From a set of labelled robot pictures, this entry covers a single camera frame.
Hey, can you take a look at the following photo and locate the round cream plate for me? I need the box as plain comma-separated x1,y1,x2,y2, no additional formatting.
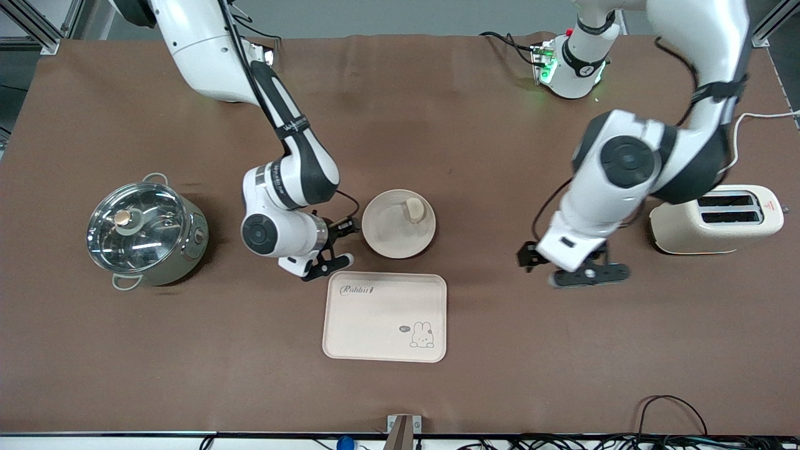
362,189,436,259

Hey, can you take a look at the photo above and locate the cream rabbit print tray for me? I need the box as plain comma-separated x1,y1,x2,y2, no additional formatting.
322,271,448,364

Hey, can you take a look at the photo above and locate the brown table cloth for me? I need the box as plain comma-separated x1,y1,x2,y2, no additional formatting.
0,32,800,436

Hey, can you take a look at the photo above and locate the stainless steel pot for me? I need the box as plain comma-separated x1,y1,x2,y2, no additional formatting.
87,173,209,292

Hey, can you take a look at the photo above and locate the cream two-slot toaster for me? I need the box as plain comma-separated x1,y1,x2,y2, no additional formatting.
649,184,789,255

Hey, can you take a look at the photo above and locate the glass pot lid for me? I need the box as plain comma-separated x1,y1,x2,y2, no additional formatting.
87,182,188,274

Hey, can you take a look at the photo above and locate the black cable bundle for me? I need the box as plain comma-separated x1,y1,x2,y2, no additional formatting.
456,432,800,450

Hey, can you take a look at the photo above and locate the black looped cable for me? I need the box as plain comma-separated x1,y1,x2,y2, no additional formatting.
637,395,708,438

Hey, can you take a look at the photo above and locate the grey metal bracket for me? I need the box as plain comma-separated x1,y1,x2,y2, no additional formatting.
387,415,423,450

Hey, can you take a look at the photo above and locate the black arm base cable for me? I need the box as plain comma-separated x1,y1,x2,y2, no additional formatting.
228,0,282,46
479,31,539,66

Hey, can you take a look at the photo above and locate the white toaster power cable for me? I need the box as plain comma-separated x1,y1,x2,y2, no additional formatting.
719,110,800,176

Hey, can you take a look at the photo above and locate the aluminium frame profile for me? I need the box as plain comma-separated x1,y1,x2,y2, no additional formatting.
0,0,85,56
752,0,789,48

